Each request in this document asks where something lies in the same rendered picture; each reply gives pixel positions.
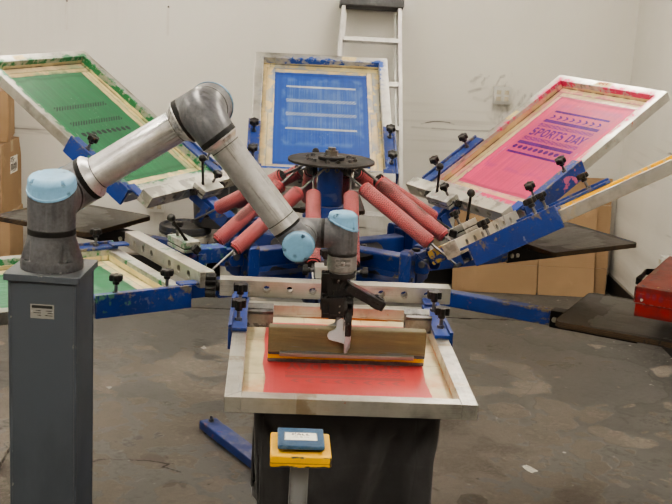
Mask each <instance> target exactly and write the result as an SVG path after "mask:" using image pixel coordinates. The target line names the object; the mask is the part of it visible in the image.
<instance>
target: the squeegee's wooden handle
mask: <svg viewBox="0 0 672 504"><path fill-rule="evenodd" d="M335 328H336V326H329V325H301V324H273V323H270V324H269V332H268V354H279V352H280V351H300V352H329V353H344V344H342V343H339V342H335V341H332V340H329V339H328V337H327V335H328V332H330V331H332V330H334V329H335ZM426 336H427V333H426V330H425V329H414V328H386V327H357V326H352V327H351V341H350V348H349V350H348V351H347V353H359V354H388V355H413V356H414V359H424V358H425V348H426Z"/></svg>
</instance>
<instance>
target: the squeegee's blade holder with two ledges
mask: <svg viewBox="0 0 672 504"><path fill-rule="evenodd" d="M279 356H285V357H315V358H345V359H375V360H405V361H414V356H413V355H388V354H359V353H346V354H344V353H329V352H300V351H280V352H279Z"/></svg>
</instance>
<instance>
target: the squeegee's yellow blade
mask: <svg viewBox="0 0 672 504"><path fill-rule="evenodd" d="M267 358H292V359H322V360H352V361H382V362H412V363H424V359H414V361H405V360H375V359H345V358H315V357H285V356H279V354H268V356H267Z"/></svg>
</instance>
